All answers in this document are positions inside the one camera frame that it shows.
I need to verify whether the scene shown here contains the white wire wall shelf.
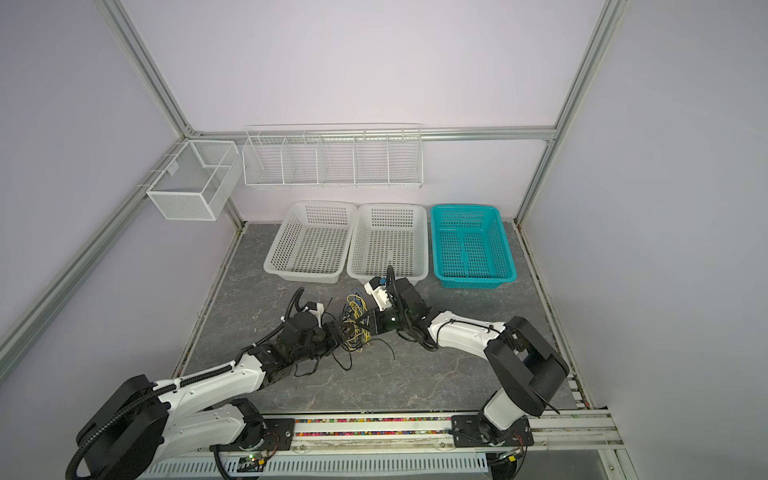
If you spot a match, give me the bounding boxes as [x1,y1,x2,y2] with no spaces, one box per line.
[241,123,424,189]

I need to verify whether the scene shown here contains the white plastic basket middle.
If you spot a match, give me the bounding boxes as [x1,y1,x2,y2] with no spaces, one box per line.
[346,203,429,284]

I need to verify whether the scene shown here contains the white plastic basket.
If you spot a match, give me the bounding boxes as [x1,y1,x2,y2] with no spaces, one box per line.
[263,201,357,284]
[346,203,429,284]

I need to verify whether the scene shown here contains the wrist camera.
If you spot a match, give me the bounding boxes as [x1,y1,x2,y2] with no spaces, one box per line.
[300,302,325,318]
[364,276,392,311]

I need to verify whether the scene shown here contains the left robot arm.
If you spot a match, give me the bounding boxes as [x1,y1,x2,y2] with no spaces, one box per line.
[65,289,341,479]

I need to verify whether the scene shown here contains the blue cable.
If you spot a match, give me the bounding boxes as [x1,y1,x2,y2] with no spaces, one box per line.
[346,292,365,349]

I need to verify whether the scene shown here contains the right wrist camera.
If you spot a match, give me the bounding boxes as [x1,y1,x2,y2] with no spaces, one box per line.
[364,276,392,311]

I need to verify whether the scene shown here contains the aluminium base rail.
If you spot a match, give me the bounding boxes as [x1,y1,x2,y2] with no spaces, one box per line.
[149,409,625,460]

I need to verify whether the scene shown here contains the black cable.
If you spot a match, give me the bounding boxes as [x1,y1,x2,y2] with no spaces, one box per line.
[326,311,397,372]

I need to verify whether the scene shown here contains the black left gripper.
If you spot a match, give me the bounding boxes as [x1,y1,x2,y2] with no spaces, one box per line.
[292,319,356,364]

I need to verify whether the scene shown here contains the white mesh wall box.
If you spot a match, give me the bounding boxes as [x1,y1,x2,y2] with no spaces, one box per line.
[147,140,243,221]

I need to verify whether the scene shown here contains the teal plastic basket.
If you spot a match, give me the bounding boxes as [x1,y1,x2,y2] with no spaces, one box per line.
[430,204,517,289]

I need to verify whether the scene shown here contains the white plastic basket left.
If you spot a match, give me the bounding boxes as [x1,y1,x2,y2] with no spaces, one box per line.
[263,201,357,284]

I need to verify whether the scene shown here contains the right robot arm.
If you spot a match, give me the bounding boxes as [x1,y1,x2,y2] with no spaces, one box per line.
[361,267,570,446]

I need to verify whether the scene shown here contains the white vented cable duct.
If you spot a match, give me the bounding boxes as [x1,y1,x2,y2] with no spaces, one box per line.
[141,452,490,479]

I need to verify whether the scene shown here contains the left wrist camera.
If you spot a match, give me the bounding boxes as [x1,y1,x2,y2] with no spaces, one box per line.
[300,302,325,318]

